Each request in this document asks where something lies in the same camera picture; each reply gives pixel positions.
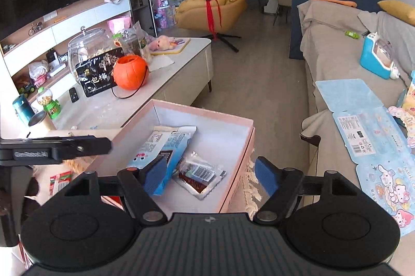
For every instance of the flat cartoon cardboard packaging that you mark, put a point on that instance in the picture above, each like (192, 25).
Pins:
(373, 140)

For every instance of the green toy car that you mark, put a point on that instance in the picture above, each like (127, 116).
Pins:
(352, 34)

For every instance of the yellow armchair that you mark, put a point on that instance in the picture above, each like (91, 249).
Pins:
(201, 12)

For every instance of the black remote control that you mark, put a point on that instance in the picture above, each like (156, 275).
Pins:
(74, 94)

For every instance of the black printed snack box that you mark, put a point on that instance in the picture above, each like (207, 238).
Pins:
(97, 75)

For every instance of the chocolate bar clear packet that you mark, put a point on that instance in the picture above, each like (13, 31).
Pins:
(201, 175)

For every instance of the pink cardboard box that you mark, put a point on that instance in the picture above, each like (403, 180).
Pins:
(227, 133)

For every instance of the pink plush toy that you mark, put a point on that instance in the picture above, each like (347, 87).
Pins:
(162, 43)

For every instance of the white coffee table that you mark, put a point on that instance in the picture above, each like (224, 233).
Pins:
(97, 109)

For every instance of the teal bottle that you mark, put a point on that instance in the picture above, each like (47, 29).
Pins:
(22, 110)

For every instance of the green toy tractor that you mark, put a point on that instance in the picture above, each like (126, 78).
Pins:
(26, 87)

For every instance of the yellow cushion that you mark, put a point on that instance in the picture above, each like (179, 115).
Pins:
(398, 12)

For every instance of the large glass jar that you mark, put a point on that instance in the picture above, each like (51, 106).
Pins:
(84, 46)

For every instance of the orange pumpkin bucket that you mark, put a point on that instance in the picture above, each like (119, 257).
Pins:
(129, 73)

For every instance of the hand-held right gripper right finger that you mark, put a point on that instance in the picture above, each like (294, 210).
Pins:
(266, 177)

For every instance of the pink bag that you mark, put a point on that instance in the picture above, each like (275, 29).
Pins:
(118, 24)

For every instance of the orange foam stick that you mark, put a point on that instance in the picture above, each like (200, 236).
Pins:
(334, 1)

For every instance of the small glass jar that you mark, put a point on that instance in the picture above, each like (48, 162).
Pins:
(131, 44)

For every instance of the grey sofa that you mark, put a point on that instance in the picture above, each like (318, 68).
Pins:
(334, 62)

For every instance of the clear plastic bag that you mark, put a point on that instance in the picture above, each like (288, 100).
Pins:
(39, 73)

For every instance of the white television cabinet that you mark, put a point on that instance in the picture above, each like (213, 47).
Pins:
(74, 25)

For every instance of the blue white snack packet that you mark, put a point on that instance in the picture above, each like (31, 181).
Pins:
(162, 146)

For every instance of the yellow tray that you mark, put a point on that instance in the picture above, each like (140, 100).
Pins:
(180, 47)

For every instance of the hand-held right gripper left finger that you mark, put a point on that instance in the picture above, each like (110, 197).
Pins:
(155, 177)

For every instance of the white fringed tablecloth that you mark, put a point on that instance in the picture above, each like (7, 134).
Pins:
(249, 185)

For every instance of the white paper sheet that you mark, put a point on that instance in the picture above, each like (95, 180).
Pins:
(162, 63)

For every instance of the purple toy tower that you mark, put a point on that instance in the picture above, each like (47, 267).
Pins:
(163, 12)

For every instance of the person's left hand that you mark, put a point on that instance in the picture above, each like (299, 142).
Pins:
(29, 198)

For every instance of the green gumball dispenser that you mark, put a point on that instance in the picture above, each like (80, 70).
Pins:
(50, 104)

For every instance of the teal white toy machine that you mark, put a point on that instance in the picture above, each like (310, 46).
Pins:
(373, 59)

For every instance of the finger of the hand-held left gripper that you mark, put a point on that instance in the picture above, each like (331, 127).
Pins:
(84, 146)

